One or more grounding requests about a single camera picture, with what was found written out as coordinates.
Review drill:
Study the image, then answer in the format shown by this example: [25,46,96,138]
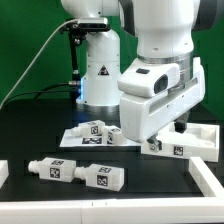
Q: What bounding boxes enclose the white marker sheet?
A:
[60,129,139,147]

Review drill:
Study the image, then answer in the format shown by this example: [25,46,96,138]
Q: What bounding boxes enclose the white square tabletop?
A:
[141,123,220,162]

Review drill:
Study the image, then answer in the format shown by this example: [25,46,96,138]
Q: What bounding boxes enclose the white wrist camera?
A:
[118,59,180,98]

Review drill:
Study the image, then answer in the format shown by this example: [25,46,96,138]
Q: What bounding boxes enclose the grey camera on stand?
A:
[77,18,110,32]

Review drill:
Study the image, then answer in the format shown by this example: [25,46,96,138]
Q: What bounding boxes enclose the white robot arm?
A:
[61,0,224,152]

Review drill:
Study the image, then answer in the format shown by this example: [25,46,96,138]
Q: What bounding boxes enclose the white obstacle fence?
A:
[0,157,224,224]

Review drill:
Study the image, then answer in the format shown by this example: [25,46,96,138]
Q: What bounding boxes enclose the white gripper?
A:
[120,57,205,152]

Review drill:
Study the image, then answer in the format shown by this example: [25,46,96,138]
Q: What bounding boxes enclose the grey camera cable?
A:
[0,18,79,109]

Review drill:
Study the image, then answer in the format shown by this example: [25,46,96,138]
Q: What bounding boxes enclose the black base cables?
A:
[2,81,83,104]

